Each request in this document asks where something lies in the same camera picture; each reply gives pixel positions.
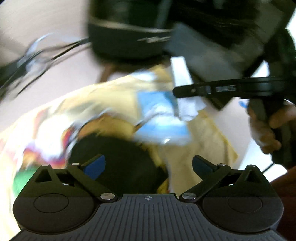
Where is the black round container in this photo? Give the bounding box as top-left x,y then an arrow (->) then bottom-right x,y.
68,134 -> 169,195

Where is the person's right hand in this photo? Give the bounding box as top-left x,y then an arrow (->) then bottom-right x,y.
247,103 -> 295,154

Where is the black framed tablet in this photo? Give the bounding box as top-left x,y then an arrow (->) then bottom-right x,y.
166,1 -> 295,109

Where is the blue white tissue pack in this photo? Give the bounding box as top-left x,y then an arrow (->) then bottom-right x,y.
134,71 -> 206,145

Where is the yellow printed cloth mat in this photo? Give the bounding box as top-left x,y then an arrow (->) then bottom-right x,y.
21,66 -> 238,194

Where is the black round speaker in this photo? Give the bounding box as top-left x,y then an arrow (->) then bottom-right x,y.
87,1 -> 178,64

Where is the black cables bundle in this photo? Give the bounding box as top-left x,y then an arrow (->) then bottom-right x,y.
0,32 -> 91,98

